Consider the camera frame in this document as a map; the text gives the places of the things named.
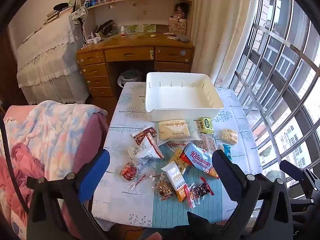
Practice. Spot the brown haired doll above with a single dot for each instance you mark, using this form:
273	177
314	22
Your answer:
180	11

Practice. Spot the wooden desk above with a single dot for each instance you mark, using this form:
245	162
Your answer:
130	53

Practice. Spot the wooden bookshelf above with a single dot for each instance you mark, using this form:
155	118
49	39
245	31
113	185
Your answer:
140	10

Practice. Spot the small cardboard box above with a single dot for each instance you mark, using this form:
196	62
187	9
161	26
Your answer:
177	27

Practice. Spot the pink sofa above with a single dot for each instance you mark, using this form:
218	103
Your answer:
85	140

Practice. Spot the blue red biscuit pack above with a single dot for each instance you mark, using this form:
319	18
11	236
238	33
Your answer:
197	158

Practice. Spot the black hat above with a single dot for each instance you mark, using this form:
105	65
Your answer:
61	5

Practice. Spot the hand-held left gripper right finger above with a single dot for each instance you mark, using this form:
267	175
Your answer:
225	180

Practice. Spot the clear crispy rice snack packet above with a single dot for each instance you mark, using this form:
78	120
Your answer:
229	137

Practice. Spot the brown pastry packet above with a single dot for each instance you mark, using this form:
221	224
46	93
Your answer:
143	135

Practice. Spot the small white bottle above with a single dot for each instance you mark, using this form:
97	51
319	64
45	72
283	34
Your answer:
122	31

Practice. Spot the green leaf picture cards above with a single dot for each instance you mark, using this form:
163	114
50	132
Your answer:
140	28

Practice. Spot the metal window grille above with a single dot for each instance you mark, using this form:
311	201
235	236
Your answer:
275	55

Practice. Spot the white packet with red stripe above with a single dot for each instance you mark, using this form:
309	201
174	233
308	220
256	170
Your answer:
145	152

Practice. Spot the dark red date packet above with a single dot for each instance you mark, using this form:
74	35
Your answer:
200	192

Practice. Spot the hanging floral bag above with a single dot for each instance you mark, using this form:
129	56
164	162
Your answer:
80	15

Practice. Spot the small blue snack packet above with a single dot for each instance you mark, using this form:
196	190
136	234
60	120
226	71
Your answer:
227	151

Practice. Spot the clear nut bar packet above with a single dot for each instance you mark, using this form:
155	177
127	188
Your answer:
163	188

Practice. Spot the white plastic bin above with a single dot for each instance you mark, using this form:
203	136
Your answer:
182	97

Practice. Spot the trash bin with plastic bag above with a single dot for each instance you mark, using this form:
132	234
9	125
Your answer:
128	76

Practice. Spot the white orange snack packet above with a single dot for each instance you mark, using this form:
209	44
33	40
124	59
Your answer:
175	180

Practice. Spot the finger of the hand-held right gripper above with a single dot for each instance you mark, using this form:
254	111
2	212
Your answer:
301	205
297	171

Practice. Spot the white power strip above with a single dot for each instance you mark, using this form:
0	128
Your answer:
93	39

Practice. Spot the red round pastry packet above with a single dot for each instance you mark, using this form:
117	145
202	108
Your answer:
129	172

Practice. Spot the pastel patterned blanket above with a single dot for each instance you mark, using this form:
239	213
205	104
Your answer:
50	130

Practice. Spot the cream bread packet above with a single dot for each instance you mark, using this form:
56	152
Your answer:
175	130

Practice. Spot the grey pouch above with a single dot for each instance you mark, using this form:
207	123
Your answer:
184	38

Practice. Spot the white lace bed cover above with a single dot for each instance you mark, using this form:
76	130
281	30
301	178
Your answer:
45	62

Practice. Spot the stack of books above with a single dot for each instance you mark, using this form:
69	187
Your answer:
53	16

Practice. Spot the clear packet with red stripes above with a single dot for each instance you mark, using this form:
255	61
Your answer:
208	143

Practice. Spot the dark floral pencil case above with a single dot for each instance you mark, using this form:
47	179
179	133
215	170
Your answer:
106	28

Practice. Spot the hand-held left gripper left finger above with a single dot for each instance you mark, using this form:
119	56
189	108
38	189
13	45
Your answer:
95	172

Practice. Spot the pink fleece blanket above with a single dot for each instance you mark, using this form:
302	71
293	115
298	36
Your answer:
15	175

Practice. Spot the green pastry packet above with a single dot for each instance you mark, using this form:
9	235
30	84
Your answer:
207	125

